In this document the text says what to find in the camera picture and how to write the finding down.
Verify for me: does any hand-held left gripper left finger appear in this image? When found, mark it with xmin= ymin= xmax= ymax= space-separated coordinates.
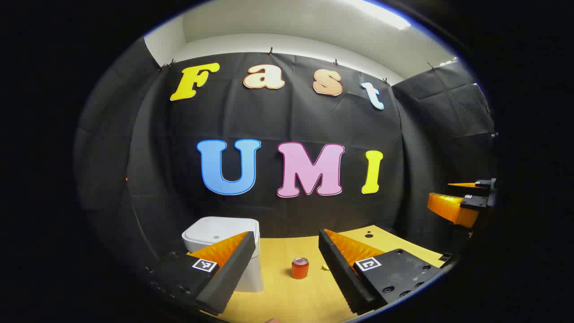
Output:
xmin=146 ymin=231 xmax=257 ymax=315

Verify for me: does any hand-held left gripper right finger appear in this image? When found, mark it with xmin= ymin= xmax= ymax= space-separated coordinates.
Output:
xmin=318 ymin=228 xmax=445 ymax=315

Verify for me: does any red pop can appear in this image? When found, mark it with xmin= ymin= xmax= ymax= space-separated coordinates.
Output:
xmin=291 ymin=258 xmax=309 ymax=279

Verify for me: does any white desktop garbage bin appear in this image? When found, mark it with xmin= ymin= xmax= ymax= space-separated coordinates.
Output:
xmin=182 ymin=217 xmax=264 ymax=293

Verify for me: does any wooden desktop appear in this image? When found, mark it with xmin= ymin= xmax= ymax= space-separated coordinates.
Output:
xmin=188 ymin=225 xmax=449 ymax=323

